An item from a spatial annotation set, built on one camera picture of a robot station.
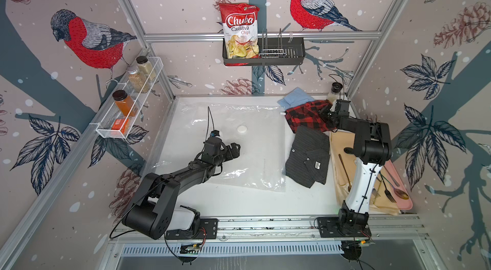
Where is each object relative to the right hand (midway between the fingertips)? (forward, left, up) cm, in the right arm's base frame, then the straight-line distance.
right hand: (317, 110), depth 109 cm
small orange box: (-36, +83, +31) cm, 96 cm away
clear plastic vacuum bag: (-12, +34, -3) cm, 36 cm away
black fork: (-45, -23, -4) cm, 51 cm away
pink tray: (-42, -29, -4) cm, 51 cm away
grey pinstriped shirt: (-29, +9, -2) cm, 31 cm away
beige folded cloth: (-34, -8, -3) cm, 35 cm away
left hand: (-27, +45, +4) cm, 52 cm away
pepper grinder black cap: (+11, -11, +8) cm, 18 cm away
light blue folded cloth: (+11, +11, -1) cm, 16 cm away
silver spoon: (-38, -28, -4) cm, 47 cm away
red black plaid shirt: (-4, +6, 0) cm, 7 cm away
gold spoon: (-44, -27, -3) cm, 52 cm away
